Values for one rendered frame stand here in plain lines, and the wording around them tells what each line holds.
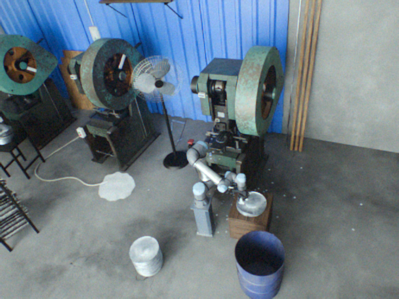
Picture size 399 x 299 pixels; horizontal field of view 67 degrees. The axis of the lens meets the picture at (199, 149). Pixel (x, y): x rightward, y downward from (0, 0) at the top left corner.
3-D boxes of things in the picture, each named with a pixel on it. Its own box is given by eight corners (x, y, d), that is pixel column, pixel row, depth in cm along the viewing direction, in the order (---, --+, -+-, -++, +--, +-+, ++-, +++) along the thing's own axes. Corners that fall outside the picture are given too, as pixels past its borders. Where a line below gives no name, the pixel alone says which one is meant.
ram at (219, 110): (227, 131, 315) (225, 107, 296) (214, 129, 321) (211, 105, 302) (233, 122, 326) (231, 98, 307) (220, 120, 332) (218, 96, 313)
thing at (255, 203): (263, 191, 312) (263, 190, 312) (269, 213, 290) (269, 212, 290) (236, 193, 315) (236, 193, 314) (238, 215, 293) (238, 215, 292)
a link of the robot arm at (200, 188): (192, 197, 297) (189, 188, 288) (199, 188, 304) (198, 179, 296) (201, 202, 290) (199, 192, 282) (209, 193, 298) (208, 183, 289)
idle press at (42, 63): (44, 156, 475) (-21, 49, 365) (2, 147, 512) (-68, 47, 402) (103, 105, 579) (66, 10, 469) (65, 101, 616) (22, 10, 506)
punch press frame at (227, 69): (238, 191, 347) (232, 86, 262) (205, 182, 365) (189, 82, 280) (259, 148, 399) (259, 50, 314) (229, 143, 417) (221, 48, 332)
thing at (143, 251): (148, 267, 278) (148, 267, 278) (123, 257, 290) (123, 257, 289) (164, 241, 297) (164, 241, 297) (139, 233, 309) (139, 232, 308)
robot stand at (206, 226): (212, 237, 322) (208, 210, 294) (196, 234, 328) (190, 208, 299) (217, 223, 336) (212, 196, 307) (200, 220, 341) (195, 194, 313)
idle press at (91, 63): (132, 181, 407) (84, 57, 297) (80, 164, 449) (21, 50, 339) (187, 119, 505) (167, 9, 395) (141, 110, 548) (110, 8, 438)
